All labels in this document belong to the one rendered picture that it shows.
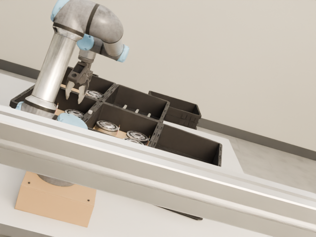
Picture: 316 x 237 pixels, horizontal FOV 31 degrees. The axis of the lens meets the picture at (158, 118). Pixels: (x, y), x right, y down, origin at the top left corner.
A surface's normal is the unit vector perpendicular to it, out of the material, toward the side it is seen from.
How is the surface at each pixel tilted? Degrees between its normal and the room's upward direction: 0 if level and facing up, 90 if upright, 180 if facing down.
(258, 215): 0
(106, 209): 0
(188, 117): 90
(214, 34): 90
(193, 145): 90
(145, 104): 90
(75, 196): 2
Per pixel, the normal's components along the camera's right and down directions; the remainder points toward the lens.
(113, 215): 0.30, -0.91
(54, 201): 0.04, 0.32
